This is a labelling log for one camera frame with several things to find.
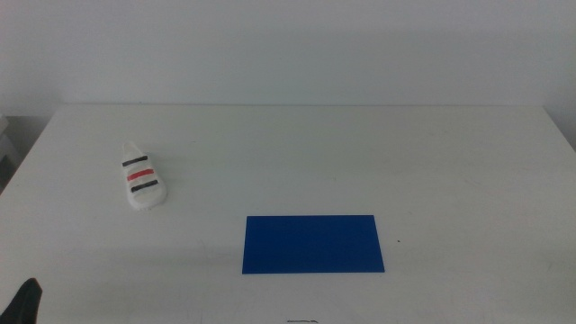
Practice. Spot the blue rectangular mat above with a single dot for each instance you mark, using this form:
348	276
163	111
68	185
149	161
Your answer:
310	245

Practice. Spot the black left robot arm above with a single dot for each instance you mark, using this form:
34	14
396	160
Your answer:
23	303

